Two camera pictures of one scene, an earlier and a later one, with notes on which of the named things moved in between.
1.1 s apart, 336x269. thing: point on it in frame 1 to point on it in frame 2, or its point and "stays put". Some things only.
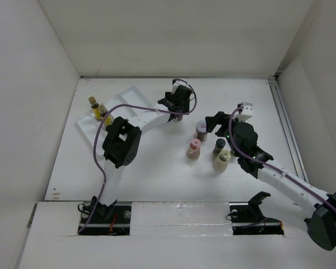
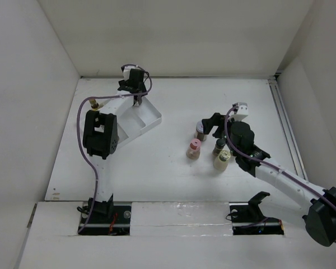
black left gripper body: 184,107 to 143,91
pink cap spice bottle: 194,149 stays put
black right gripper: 219,118 stays put
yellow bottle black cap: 94,105 stays put
